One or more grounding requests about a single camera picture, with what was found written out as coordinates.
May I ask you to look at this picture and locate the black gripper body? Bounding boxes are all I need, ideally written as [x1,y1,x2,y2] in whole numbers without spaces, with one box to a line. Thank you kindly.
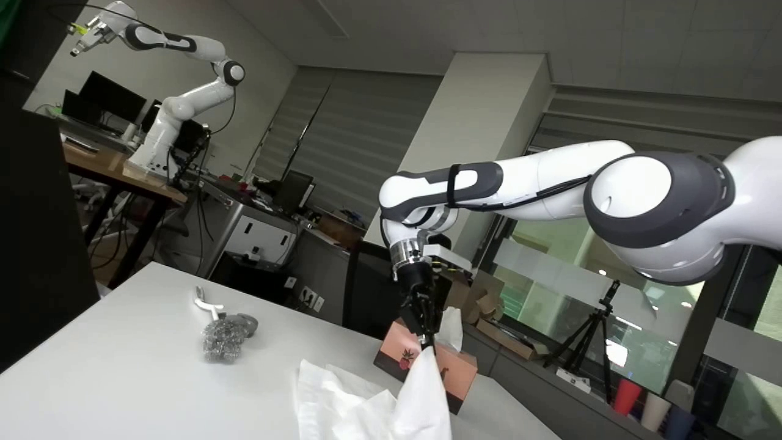
[391,257,448,319]

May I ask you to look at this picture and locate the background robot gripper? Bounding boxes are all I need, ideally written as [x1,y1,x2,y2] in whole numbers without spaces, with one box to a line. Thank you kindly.
[67,14,122,58]

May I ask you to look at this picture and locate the white tissue sheet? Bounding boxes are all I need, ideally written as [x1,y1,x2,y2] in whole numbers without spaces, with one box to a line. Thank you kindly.
[391,344,456,440]

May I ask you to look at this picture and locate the white tissue in box slot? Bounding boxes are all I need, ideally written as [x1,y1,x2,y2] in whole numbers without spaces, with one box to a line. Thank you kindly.
[435,304,467,355]

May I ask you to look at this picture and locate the orange tissue box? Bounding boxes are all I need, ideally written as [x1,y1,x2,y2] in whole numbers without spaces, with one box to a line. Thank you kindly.
[371,316,482,416]

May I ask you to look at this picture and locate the crumpled white tissue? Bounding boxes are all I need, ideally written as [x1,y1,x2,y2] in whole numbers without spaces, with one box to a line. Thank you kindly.
[354,389,412,440]

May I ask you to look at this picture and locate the flat white tissue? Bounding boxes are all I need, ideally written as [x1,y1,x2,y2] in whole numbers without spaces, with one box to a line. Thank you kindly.
[291,356,383,440]

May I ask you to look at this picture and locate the black office chair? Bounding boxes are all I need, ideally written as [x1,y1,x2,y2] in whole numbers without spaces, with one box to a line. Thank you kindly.
[343,239,409,339]

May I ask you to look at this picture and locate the stacked cardboard boxes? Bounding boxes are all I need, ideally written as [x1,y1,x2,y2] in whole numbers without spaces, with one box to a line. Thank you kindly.
[443,273,509,325]

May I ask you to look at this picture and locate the large black monitor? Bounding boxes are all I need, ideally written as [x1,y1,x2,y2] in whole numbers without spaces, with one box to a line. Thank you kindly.
[78,68,151,128]

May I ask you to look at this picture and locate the wooden desk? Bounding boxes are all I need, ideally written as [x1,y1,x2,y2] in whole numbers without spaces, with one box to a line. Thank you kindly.
[58,133,190,289]

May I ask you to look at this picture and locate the small dark monitor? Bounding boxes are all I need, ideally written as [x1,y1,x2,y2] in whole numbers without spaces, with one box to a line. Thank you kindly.
[271,168,319,215]

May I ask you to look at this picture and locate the white drawer cabinet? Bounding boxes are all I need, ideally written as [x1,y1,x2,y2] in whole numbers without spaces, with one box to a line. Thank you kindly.
[204,200,304,273]

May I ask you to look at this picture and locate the dark partition panel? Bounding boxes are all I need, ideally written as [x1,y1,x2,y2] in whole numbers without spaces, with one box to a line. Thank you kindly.
[0,68,104,375]

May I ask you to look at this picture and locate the red cup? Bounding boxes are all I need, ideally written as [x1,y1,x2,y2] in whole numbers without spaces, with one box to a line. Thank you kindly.
[611,377,647,420]

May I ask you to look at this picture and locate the white cup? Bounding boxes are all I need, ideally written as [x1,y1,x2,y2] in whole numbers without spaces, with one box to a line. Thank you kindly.
[639,391,673,432]

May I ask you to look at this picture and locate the blue cup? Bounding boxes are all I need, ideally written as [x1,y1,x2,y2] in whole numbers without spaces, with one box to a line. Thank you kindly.
[660,404,696,440]

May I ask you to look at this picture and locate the grey blinds over window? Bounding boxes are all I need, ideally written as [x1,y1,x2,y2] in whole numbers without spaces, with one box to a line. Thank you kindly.
[529,83,782,158]

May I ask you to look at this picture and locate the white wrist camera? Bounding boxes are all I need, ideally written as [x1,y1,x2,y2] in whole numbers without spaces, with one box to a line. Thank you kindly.
[420,239,476,283]

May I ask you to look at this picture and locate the black camera tripod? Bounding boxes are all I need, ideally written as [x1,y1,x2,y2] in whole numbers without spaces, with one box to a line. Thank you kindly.
[544,278,627,404]

